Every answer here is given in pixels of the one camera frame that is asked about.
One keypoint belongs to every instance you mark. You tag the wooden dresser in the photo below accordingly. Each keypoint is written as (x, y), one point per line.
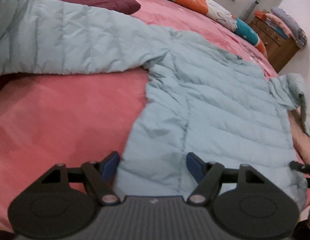
(280, 48)

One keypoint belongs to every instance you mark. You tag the pink bed sheet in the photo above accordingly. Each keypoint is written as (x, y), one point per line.
(56, 118)

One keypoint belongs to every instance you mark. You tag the light blue puffer jacket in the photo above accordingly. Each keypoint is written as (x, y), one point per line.
(200, 98)

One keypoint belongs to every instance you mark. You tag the folded blankets stack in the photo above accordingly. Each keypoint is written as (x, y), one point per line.
(287, 24)

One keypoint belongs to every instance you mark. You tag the long striped bolster pillow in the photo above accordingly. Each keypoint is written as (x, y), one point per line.
(222, 16)

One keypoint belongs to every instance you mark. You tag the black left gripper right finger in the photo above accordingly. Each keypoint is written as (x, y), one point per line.
(208, 177)

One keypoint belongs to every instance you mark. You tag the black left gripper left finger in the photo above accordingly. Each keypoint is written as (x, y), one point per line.
(96, 179)

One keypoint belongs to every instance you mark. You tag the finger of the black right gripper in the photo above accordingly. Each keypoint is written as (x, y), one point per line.
(303, 168)

